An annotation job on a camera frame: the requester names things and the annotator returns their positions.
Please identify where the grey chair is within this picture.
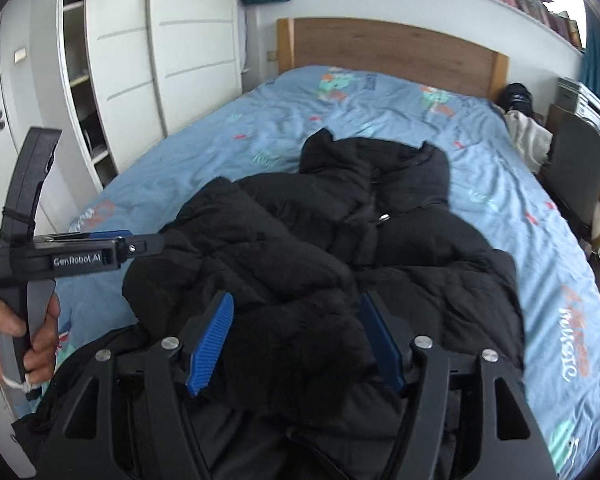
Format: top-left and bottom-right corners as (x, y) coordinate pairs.
(539, 104), (600, 242)

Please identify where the grey printer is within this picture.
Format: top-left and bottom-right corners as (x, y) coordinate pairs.
(557, 77), (600, 127)

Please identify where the black puffer jacket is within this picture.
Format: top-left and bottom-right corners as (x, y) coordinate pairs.
(10, 127), (526, 480)

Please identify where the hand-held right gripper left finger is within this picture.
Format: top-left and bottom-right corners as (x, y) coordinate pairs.
(35, 291), (236, 480)

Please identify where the blue printed bed sheet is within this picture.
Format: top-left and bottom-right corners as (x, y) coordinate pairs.
(17, 65), (600, 480)

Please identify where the wooden headboard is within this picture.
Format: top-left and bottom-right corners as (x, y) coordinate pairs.
(276, 17), (510, 102)

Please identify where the white door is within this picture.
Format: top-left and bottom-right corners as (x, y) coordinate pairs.
(0, 10), (81, 246)

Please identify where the white wardrobe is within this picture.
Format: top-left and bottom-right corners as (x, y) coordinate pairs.
(55, 0), (246, 192)

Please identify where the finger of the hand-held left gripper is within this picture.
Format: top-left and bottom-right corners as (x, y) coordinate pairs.
(35, 229), (133, 244)
(115, 236), (165, 267)

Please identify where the black backpack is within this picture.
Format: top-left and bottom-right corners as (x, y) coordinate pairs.
(499, 82), (535, 117)

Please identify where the white cloth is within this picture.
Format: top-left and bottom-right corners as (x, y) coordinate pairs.
(502, 109), (554, 172)

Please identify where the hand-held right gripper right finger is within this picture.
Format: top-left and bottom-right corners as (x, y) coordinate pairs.
(359, 294), (556, 480)

